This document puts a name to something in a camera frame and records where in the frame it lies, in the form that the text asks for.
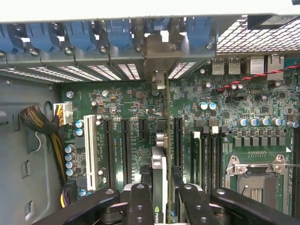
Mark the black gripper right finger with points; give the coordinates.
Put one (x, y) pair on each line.
(199, 208)

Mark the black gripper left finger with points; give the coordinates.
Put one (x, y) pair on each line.
(139, 206)

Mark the black power connector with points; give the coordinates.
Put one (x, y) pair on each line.
(70, 189)

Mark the blue card retention clip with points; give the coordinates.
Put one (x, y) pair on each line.
(9, 37)
(199, 30)
(39, 35)
(79, 34)
(159, 22)
(118, 32)

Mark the white expansion slot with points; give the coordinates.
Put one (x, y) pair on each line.
(91, 152)

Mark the black open PC case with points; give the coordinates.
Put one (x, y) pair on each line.
(23, 63)

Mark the black RAM slot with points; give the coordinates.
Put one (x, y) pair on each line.
(206, 161)
(296, 175)
(215, 159)
(222, 159)

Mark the short black expansion slot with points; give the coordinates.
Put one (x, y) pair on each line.
(143, 130)

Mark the locking lever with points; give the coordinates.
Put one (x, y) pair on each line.
(293, 165)

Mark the silver USB port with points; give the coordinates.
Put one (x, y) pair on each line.
(234, 66)
(218, 66)

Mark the silver video port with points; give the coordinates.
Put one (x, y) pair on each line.
(257, 66)

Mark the green motherboard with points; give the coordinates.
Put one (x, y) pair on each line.
(187, 98)

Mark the white power connector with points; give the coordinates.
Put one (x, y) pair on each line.
(66, 113)

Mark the silver ethernet port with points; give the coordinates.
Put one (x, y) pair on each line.
(275, 68)

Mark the CPU socket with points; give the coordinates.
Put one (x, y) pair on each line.
(257, 182)

